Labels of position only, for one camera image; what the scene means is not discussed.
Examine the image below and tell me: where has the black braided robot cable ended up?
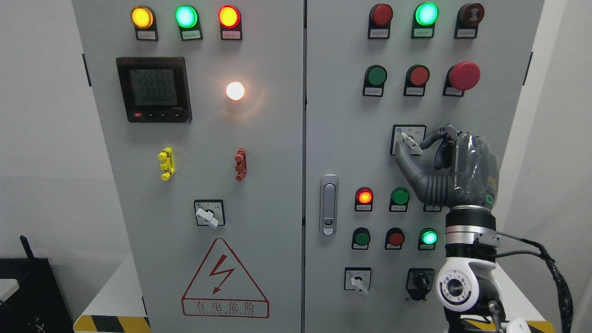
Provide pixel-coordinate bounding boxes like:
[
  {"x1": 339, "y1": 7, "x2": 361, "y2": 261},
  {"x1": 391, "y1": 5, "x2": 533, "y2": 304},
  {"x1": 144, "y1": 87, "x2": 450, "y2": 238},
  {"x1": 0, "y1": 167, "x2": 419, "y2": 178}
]
[{"x1": 494, "y1": 231, "x2": 574, "y2": 333}]

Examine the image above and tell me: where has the black digital power meter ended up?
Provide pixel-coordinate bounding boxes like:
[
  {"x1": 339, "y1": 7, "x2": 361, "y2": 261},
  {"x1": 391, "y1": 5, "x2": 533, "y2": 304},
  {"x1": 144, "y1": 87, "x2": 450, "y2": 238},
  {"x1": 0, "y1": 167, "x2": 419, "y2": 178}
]
[{"x1": 116, "y1": 56, "x2": 192, "y2": 123}]

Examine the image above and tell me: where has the gray rotary selector switch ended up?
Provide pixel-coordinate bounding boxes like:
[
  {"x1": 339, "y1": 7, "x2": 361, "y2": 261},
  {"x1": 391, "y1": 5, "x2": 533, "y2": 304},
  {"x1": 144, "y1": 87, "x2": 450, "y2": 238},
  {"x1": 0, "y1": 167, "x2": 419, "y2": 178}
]
[{"x1": 390, "y1": 124, "x2": 426, "y2": 156}]

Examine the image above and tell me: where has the white rotary switch lower right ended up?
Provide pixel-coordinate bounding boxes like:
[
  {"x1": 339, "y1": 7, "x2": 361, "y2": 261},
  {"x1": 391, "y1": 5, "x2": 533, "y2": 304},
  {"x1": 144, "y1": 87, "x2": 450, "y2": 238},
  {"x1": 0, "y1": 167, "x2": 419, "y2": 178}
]
[{"x1": 343, "y1": 267, "x2": 372, "y2": 296}]

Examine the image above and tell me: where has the yellow indicator lamp top left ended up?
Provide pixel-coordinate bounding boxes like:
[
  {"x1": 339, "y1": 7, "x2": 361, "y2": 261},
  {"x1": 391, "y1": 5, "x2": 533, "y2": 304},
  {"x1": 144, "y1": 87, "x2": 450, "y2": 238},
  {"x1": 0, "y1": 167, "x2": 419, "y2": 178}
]
[{"x1": 130, "y1": 6, "x2": 159, "y2": 42}]

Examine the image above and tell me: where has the black box with antenna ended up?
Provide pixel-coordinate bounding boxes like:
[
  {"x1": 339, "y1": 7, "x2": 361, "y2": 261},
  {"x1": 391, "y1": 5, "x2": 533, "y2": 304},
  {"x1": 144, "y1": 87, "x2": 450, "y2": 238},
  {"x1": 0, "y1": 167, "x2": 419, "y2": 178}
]
[{"x1": 0, "y1": 235, "x2": 73, "y2": 333}]

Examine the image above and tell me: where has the red lamp top right door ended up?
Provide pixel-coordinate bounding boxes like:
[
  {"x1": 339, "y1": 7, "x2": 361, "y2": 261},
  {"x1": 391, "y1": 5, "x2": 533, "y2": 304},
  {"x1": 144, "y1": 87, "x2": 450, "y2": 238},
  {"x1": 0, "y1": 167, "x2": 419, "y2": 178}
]
[{"x1": 367, "y1": 3, "x2": 394, "y2": 40}]

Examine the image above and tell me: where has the green push button lower row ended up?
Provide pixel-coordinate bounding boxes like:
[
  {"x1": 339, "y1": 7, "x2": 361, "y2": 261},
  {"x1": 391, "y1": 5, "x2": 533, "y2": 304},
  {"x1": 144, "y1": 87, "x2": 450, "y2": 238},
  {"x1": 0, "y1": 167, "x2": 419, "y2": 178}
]
[{"x1": 351, "y1": 227, "x2": 371, "y2": 250}]

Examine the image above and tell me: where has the silver door lock handle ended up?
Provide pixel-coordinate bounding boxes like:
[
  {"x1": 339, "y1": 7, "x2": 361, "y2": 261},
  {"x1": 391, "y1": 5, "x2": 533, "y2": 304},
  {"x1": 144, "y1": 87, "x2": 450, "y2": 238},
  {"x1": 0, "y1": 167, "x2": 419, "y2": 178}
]
[{"x1": 319, "y1": 173, "x2": 339, "y2": 236}]

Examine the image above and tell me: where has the grey left cabinet door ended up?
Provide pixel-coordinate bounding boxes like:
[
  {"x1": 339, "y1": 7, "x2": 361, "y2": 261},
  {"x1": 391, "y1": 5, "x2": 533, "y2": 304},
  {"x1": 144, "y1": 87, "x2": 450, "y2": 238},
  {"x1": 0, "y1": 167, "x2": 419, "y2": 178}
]
[{"x1": 73, "y1": 0, "x2": 305, "y2": 333}]

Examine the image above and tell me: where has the green indicator lamp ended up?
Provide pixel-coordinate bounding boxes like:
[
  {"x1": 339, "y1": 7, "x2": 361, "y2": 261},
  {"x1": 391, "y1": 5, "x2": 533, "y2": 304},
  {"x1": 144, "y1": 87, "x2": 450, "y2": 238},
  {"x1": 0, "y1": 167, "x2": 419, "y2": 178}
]
[
  {"x1": 175, "y1": 5, "x2": 203, "y2": 41},
  {"x1": 389, "y1": 187, "x2": 410, "y2": 212}
]

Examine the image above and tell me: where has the lit green push button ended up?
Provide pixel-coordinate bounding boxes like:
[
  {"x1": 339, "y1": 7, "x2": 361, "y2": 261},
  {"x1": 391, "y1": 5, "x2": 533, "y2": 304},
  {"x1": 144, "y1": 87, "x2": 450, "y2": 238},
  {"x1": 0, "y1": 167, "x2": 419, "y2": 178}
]
[{"x1": 417, "y1": 228, "x2": 438, "y2": 251}]

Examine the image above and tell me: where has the grey right cabinet door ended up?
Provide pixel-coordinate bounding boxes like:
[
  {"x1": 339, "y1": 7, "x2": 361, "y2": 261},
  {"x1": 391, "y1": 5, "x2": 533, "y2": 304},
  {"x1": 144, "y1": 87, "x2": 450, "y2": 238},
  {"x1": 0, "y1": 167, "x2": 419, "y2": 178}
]
[{"x1": 304, "y1": 0, "x2": 545, "y2": 333}]

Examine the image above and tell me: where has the white rotary switch left door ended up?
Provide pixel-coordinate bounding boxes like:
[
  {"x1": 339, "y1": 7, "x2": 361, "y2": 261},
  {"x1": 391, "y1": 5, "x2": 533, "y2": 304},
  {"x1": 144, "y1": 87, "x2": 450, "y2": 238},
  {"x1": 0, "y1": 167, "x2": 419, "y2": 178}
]
[{"x1": 194, "y1": 199, "x2": 226, "y2": 229}]

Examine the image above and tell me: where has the green indicator lamp top left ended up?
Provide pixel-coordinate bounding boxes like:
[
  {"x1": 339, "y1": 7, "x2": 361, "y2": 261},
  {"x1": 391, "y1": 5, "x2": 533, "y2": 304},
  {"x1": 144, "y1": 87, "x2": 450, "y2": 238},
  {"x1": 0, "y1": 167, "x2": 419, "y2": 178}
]
[{"x1": 175, "y1": 5, "x2": 203, "y2": 41}]

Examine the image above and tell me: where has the red push button upper row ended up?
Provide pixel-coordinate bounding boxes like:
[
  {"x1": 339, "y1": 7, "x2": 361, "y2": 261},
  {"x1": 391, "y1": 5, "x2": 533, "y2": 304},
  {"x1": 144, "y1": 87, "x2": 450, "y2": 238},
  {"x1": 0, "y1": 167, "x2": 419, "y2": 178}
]
[{"x1": 402, "y1": 64, "x2": 431, "y2": 97}]

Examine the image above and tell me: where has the red-orange indicator lamp top left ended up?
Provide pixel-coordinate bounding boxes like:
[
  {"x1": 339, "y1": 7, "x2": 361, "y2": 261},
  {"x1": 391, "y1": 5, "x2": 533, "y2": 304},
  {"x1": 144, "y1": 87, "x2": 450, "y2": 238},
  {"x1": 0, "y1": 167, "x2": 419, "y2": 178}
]
[{"x1": 218, "y1": 4, "x2": 243, "y2": 41}]

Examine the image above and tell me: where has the red push button row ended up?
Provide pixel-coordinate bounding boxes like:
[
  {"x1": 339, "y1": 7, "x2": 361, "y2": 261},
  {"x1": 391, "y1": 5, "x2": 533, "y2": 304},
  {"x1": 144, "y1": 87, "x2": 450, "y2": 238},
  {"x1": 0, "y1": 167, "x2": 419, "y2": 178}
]
[
  {"x1": 402, "y1": 64, "x2": 431, "y2": 97},
  {"x1": 384, "y1": 227, "x2": 405, "y2": 250}
]

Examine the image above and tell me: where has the green push button row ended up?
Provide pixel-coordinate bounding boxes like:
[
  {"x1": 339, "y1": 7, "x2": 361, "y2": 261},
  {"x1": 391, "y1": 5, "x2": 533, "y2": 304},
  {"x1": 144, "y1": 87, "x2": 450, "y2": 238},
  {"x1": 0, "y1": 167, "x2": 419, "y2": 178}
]
[
  {"x1": 362, "y1": 65, "x2": 388, "y2": 97},
  {"x1": 351, "y1": 227, "x2": 371, "y2": 250}
]

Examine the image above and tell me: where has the green push button upper row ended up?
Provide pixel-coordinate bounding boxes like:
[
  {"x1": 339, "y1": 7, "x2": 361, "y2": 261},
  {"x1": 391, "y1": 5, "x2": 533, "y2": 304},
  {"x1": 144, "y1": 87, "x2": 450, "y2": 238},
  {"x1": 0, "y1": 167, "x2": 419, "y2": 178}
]
[{"x1": 362, "y1": 65, "x2": 388, "y2": 97}]

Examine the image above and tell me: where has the white glowing indicator lamp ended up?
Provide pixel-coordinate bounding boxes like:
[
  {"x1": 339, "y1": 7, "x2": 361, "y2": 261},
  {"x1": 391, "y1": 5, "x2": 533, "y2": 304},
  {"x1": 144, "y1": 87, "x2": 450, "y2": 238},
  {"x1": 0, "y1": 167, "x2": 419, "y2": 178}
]
[{"x1": 226, "y1": 81, "x2": 246, "y2": 101}]

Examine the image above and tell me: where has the white cabinet base platform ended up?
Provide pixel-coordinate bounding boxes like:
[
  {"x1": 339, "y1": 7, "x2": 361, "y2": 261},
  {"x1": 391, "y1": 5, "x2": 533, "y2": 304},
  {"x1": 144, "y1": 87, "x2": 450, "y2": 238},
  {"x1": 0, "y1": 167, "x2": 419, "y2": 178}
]
[{"x1": 73, "y1": 255, "x2": 152, "y2": 333}]

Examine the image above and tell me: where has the green lit lamp top right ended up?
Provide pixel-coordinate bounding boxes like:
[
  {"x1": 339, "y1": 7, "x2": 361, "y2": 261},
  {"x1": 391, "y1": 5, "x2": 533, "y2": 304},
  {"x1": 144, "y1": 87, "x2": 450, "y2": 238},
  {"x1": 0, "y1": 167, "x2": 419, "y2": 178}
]
[{"x1": 411, "y1": 2, "x2": 439, "y2": 39}]

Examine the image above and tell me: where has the red electric hazard warning sign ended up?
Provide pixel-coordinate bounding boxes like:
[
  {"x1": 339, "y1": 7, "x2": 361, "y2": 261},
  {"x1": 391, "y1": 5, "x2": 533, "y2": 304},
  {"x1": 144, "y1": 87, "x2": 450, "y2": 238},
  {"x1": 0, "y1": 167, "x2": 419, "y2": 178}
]
[{"x1": 181, "y1": 238, "x2": 269, "y2": 318}]

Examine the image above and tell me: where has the black rotary knob switch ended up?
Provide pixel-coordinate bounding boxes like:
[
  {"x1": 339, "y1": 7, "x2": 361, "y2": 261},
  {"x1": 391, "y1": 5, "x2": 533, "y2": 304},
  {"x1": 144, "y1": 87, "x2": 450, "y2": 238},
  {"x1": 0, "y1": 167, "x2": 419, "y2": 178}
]
[{"x1": 406, "y1": 268, "x2": 435, "y2": 301}]

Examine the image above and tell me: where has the lit red-orange indicator lamp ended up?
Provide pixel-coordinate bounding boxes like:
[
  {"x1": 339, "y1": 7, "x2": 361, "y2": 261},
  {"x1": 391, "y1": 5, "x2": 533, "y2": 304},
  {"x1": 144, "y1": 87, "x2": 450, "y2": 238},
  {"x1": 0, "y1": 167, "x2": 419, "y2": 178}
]
[{"x1": 354, "y1": 187, "x2": 374, "y2": 211}]

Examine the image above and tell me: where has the red push button lower row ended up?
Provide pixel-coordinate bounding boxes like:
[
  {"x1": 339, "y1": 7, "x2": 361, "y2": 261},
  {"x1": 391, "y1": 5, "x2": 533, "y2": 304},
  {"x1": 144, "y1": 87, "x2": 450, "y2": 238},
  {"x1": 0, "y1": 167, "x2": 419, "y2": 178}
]
[{"x1": 384, "y1": 227, "x2": 405, "y2": 250}]

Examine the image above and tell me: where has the red emergency stop mushroom button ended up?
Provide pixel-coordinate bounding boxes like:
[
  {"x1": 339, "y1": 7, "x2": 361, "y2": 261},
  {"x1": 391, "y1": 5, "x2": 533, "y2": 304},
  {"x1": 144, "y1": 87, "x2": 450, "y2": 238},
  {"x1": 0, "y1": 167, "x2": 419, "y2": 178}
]
[{"x1": 442, "y1": 61, "x2": 481, "y2": 97}]

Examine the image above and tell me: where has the dark red buzzer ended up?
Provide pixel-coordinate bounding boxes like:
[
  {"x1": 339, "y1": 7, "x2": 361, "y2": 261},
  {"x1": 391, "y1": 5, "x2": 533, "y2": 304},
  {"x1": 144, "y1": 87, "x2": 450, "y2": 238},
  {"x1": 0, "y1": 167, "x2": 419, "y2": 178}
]
[{"x1": 453, "y1": 3, "x2": 485, "y2": 39}]

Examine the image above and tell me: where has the grey cabinet door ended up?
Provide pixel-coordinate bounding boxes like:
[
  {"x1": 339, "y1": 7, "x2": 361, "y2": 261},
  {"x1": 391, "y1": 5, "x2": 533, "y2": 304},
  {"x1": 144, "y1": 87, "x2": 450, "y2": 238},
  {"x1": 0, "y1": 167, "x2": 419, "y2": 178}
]
[
  {"x1": 304, "y1": 0, "x2": 545, "y2": 333},
  {"x1": 73, "y1": 0, "x2": 305, "y2": 333}
]

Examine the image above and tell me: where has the green indicator lamp middle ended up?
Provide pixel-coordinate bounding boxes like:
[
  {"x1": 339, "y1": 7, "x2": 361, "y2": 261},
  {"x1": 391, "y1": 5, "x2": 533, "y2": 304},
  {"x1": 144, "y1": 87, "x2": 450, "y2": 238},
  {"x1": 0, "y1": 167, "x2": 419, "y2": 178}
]
[{"x1": 389, "y1": 187, "x2": 410, "y2": 212}]

